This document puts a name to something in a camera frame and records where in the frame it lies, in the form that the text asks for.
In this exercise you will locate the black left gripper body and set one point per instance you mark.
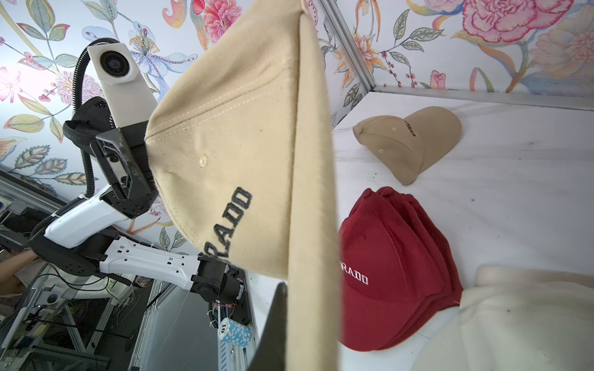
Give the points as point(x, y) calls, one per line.
point(120, 153)

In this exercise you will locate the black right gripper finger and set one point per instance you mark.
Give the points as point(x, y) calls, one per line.
point(271, 352)

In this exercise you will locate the tan Colorado baseball cap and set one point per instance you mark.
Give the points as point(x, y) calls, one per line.
point(241, 152)

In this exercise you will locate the maroon cap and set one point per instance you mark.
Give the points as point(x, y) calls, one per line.
point(398, 270)

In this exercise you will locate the cream Colorado baseball cap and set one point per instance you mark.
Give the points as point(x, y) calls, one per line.
point(517, 319)

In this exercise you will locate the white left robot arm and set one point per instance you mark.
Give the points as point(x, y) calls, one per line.
point(81, 238)

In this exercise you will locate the blue white poker chip stack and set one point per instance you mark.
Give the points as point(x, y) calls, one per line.
point(234, 333)

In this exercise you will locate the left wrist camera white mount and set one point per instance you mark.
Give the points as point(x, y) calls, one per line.
point(129, 97)

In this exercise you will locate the aluminium corner frame post left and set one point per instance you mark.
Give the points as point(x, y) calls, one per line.
point(346, 38)

